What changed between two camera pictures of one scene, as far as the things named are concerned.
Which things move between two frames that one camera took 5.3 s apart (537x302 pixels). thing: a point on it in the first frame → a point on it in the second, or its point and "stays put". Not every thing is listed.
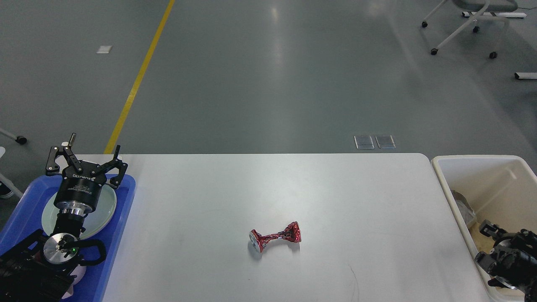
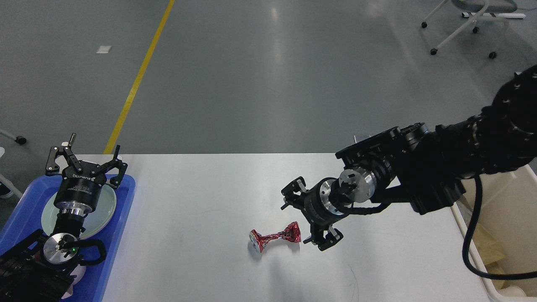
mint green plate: [100, 216] stays put
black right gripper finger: [489, 264] → [323, 236]
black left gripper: [81, 183] stays put
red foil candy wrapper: [291, 231] stays put
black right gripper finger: [490, 230] → [298, 186]
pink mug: [80, 272] stays put
